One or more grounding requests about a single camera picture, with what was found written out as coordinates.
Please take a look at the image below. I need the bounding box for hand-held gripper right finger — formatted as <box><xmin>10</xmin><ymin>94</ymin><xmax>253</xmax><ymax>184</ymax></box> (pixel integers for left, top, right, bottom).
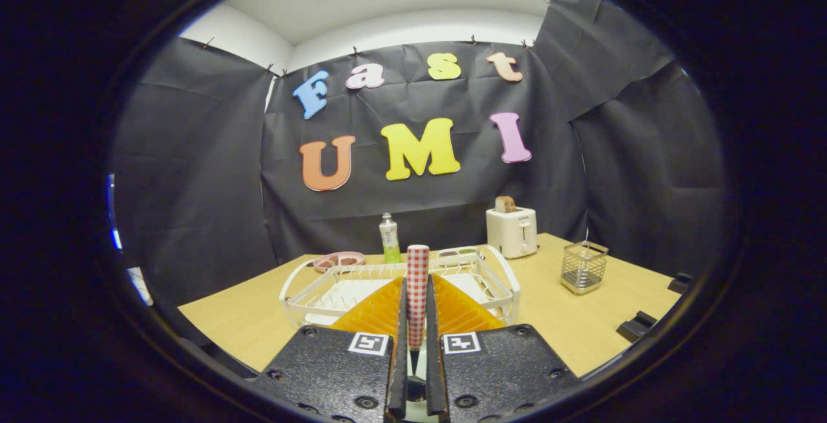
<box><xmin>425</xmin><ymin>273</ymin><xmax>582</xmax><ymax>423</ymax></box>

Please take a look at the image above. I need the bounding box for cream toaster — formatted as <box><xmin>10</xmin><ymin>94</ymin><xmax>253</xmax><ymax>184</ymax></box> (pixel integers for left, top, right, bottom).
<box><xmin>486</xmin><ymin>207</ymin><xmax>539</xmax><ymax>260</ymax></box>

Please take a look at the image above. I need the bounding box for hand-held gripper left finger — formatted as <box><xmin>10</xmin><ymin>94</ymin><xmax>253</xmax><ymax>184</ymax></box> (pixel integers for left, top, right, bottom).
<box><xmin>258</xmin><ymin>276</ymin><xmax>409</xmax><ymax>423</ymax></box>

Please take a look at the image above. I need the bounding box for black backdrop cloth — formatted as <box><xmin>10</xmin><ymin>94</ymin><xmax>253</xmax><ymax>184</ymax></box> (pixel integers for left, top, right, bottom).
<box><xmin>107</xmin><ymin>0</ymin><xmax>728</xmax><ymax>320</ymax></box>

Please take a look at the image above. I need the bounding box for pink divided dish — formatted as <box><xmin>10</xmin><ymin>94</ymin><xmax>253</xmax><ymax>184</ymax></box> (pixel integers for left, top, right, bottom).
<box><xmin>313</xmin><ymin>251</ymin><xmax>366</xmax><ymax>273</ymax></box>

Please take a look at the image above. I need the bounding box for white wire dish rack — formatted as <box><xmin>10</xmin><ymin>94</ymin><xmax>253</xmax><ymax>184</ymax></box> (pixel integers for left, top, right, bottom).
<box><xmin>279</xmin><ymin>245</ymin><xmax>521</xmax><ymax>328</ymax></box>

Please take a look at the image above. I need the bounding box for green drink bottle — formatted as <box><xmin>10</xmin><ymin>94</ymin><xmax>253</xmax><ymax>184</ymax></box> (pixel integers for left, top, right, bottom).
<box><xmin>379</xmin><ymin>212</ymin><xmax>402</xmax><ymax>264</ymax></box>

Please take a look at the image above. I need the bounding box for pink checked handle spoon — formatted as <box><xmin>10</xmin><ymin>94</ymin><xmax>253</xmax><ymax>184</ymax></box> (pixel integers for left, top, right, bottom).
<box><xmin>404</xmin><ymin>245</ymin><xmax>431</xmax><ymax>403</ymax></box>

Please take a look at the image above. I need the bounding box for clear wire mesh basket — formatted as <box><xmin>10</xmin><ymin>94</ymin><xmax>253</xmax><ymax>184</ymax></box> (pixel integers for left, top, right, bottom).
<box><xmin>560</xmin><ymin>240</ymin><xmax>609</xmax><ymax>295</ymax></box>

